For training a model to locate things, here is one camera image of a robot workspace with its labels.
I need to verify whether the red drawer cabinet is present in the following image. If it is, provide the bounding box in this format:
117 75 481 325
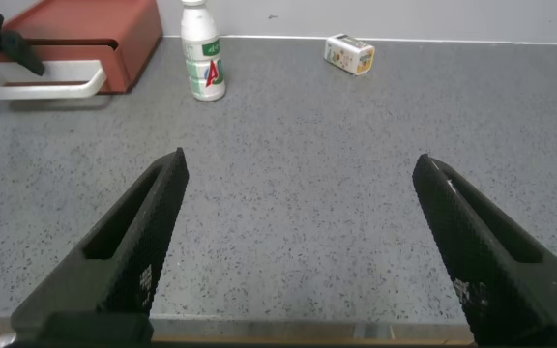
1 0 164 94

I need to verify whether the white milk bottle green label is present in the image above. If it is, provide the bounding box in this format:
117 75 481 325
179 0 227 103

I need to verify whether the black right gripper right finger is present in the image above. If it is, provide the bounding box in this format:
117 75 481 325
412 153 557 348

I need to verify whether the red drawer box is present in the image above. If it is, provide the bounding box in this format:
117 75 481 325
0 45 131 102

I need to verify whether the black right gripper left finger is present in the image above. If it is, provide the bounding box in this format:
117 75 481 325
0 147 191 348

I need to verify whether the small white drink carton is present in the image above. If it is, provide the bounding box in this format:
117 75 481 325
323 33 376 77

